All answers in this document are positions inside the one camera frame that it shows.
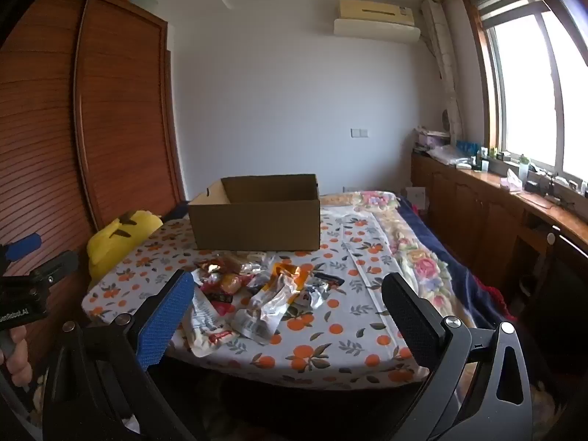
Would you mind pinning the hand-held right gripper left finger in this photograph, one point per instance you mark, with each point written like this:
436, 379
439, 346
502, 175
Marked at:
165, 321

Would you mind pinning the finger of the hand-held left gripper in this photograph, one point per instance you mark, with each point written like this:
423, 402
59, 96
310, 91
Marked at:
55, 264
25, 244

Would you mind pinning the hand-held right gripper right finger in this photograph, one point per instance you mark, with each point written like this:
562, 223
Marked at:
409, 326

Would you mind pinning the pile of mixed snack packets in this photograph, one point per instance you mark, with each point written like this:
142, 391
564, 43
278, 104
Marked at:
257, 317

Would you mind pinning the brown cardboard box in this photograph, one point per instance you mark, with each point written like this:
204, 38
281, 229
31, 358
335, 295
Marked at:
257, 225

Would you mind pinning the person's left hand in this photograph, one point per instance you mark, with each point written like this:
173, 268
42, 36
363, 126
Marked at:
18, 358

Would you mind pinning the yellow plush toy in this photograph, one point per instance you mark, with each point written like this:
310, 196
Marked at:
115, 243

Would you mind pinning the floral blanket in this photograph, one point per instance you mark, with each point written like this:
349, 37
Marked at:
422, 257

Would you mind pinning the navy blue blanket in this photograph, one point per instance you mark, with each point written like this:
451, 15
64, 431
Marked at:
459, 275

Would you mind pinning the orange fruit print cloth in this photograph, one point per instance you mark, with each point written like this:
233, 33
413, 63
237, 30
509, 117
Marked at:
330, 330

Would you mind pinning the dark waste bin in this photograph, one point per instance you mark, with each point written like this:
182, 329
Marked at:
527, 285

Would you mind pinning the white paper bag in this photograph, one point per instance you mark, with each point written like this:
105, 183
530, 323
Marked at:
415, 198

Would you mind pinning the wooden cabinet counter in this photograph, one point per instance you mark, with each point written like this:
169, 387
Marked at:
459, 197

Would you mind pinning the wooden slatted wardrobe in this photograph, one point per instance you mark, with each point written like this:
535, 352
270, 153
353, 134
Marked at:
124, 124

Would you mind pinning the black chair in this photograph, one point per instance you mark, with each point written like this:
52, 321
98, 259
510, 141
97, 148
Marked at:
565, 294

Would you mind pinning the clear plastic bags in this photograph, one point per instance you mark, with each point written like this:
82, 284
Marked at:
445, 154

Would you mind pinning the tissue box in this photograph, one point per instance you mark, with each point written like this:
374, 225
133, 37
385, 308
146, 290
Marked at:
512, 181

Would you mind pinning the row of blue bottles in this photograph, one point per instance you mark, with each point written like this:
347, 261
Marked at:
466, 147

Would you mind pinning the green lid bottle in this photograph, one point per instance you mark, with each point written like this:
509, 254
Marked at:
524, 167

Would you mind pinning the round mirror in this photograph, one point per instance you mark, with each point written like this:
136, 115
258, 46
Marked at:
444, 119

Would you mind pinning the pale patterned curtain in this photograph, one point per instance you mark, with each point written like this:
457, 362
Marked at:
448, 69

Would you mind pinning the window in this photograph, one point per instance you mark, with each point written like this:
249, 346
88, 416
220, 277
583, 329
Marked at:
528, 87

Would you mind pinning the white wall outlet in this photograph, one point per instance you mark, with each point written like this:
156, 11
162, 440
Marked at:
351, 188

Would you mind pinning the white wall switch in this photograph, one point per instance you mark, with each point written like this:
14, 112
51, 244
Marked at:
359, 133

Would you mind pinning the wall air conditioner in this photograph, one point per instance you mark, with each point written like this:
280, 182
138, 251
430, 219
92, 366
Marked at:
376, 25

